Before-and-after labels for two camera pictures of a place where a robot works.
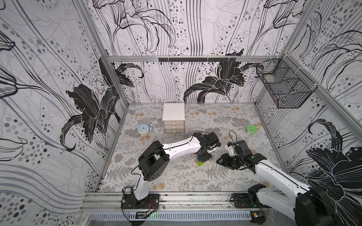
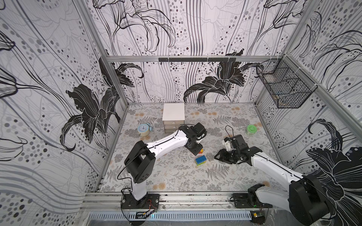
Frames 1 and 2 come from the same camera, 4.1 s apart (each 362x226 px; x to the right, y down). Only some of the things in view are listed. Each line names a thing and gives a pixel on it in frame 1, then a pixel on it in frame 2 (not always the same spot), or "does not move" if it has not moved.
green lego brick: (200, 163) does not move
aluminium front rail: (101, 201) does not move
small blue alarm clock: (144, 129) does not move
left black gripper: (203, 158) to (196, 150)
